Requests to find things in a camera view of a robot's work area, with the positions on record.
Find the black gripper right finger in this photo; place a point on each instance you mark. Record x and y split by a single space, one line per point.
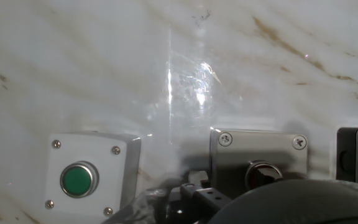
264 176

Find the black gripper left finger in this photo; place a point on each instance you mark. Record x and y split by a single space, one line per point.
197 199

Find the grey box green button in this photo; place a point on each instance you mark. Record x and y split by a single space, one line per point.
79 149

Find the white marble pattern mat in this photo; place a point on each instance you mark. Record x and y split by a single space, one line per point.
104 62

